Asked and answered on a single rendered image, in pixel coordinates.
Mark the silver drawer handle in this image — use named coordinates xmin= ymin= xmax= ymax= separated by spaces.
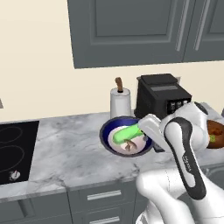
xmin=88 ymin=215 xmax=122 ymax=224
xmin=86 ymin=189 xmax=123 ymax=202

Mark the brown mushroom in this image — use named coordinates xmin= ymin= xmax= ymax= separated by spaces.
xmin=123 ymin=138 xmax=138 ymax=152

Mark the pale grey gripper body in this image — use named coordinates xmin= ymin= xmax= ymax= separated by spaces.
xmin=137 ymin=114 xmax=166 ymax=148

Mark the green food piece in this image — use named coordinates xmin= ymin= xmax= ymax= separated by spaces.
xmin=209 ymin=134 xmax=224 ymax=144

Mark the black hob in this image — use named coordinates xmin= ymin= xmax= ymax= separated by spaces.
xmin=0 ymin=120 xmax=40 ymax=186

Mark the brown bowl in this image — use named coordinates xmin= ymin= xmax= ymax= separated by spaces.
xmin=206 ymin=119 xmax=224 ymax=150

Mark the blue bowl with white inside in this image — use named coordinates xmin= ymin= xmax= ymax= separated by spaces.
xmin=99 ymin=115 xmax=155 ymax=158

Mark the black coffee machine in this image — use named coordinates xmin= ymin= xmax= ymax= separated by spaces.
xmin=134 ymin=73 xmax=193 ymax=121

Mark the white paper towel roll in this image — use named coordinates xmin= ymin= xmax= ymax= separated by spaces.
xmin=109 ymin=87 xmax=132 ymax=120

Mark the green corn cob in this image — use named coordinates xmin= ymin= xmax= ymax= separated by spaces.
xmin=112 ymin=123 xmax=146 ymax=144

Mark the grey cupboard door handle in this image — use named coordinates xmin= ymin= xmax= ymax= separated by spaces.
xmin=193 ymin=0 xmax=212 ymax=52
xmin=175 ymin=0 xmax=191 ymax=53

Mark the wide grey cupboard door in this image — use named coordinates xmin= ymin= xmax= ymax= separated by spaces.
xmin=66 ymin=0 xmax=188 ymax=70

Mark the narrow grey cupboard door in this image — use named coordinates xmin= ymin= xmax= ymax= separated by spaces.
xmin=183 ymin=0 xmax=224 ymax=63

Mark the grey drawer front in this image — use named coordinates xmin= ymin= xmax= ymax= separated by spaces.
xmin=71 ymin=204 xmax=138 ymax=224
xmin=67 ymin=181 xmax=138 ymax=214

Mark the brown paper towel holder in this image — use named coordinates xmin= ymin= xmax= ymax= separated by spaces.
xmin=115 ymin=76 xmax=124 ymax=94

